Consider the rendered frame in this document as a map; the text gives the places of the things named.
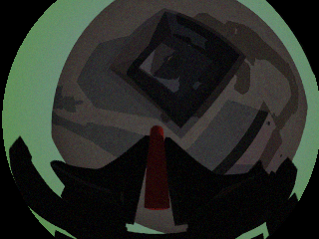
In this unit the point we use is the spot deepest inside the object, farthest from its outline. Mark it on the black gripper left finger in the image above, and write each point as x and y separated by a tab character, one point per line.
118	184

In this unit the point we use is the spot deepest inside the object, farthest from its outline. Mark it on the dark red peg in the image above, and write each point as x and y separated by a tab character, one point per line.
156	188

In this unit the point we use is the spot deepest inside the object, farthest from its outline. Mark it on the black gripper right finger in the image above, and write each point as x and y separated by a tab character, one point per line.
193	188

